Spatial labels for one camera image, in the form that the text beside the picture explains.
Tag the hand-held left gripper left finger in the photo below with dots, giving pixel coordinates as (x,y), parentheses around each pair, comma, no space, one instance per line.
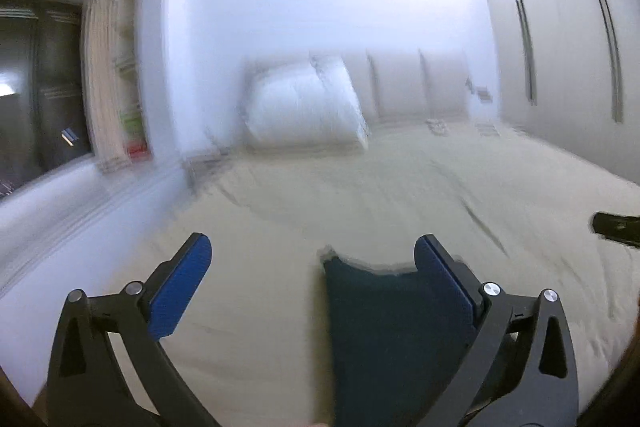
(185,292)

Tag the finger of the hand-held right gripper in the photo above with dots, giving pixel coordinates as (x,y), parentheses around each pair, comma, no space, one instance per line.
(617,228)

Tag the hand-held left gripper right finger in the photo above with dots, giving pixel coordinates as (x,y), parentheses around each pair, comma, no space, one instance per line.
(440,267)

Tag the dark teal knit sweater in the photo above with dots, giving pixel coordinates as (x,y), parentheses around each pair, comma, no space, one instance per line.
(380,332)

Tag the bed with cream sheet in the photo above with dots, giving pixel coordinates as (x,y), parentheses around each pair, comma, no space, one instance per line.
(350,197)

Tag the shelf with colourful items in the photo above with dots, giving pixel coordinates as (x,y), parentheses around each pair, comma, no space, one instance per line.
(134,127)

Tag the white wardrobe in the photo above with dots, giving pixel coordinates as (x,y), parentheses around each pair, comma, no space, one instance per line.
(565,57)

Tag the white padded headboard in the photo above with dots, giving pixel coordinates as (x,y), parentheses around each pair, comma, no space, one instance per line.
(400,82)

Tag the white pillow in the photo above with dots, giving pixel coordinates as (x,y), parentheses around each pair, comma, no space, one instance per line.
(300,107)

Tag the beige curtain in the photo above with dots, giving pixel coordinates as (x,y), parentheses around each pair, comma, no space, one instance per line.
(106,82)

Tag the dark window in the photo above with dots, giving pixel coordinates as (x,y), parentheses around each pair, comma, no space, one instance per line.
(40,97)

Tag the wall switch plate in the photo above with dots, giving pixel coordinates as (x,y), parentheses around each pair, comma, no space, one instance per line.
(484,95)

